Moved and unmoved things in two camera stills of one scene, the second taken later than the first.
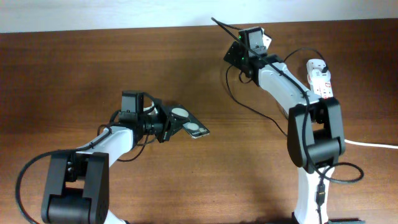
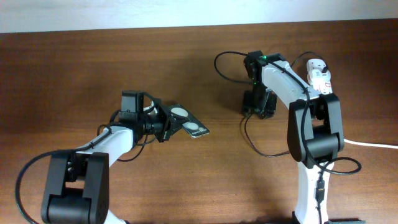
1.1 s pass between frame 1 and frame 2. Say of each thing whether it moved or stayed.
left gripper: stayed
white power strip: stayed
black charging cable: moved
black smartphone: stayed
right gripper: moved
